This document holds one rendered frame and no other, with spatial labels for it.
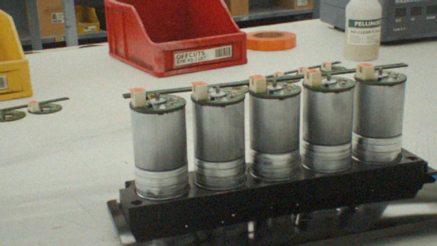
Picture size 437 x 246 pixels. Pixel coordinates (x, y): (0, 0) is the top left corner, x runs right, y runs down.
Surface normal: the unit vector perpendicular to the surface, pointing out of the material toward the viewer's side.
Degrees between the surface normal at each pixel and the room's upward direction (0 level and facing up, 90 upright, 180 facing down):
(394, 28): 90
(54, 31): 89
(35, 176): 0
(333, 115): 90
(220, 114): 90
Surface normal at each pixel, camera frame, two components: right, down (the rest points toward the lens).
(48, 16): 0.51, 0.25
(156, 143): -0.06, 0.32
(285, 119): 0.29, 0.29
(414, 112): -0.02, -0.95
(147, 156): -0.40, 0.29
